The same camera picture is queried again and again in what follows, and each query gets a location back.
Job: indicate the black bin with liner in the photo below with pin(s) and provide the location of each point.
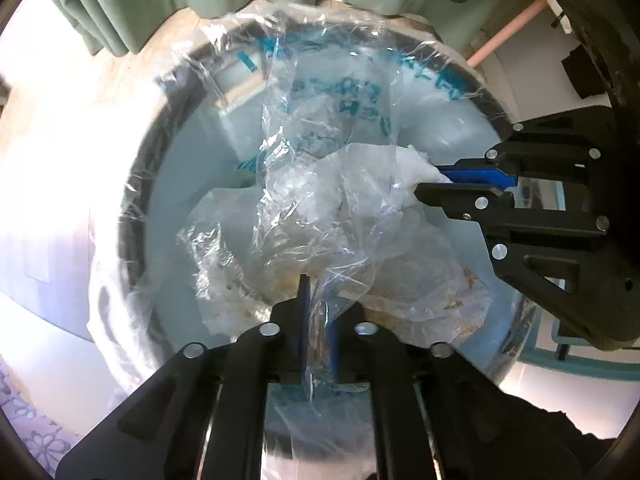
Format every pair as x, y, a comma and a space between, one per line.
235, 110

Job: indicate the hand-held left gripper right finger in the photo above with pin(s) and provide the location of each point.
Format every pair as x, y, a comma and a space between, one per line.
332, 347

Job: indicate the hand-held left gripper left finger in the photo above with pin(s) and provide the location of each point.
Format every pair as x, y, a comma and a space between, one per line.
303, 320

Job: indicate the teal bordered mat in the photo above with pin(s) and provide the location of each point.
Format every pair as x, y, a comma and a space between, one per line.
545, 355

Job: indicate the white tissue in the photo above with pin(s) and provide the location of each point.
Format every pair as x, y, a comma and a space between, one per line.
412, 165

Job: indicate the green curtain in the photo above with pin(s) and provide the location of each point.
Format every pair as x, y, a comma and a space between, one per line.
150, 0

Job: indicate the clear plastic bag with scraps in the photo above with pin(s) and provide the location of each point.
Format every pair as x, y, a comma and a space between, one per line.
310, 210

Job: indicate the person's black clothing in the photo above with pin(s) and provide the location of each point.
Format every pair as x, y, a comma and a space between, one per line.
550, 440

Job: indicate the pink pole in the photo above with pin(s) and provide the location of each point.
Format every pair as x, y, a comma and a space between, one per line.
500, 37

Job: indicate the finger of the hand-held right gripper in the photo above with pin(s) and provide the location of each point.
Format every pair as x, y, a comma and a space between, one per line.
450, 197
475, 176

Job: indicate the round trash bin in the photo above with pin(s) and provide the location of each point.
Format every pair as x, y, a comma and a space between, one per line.
165, 140

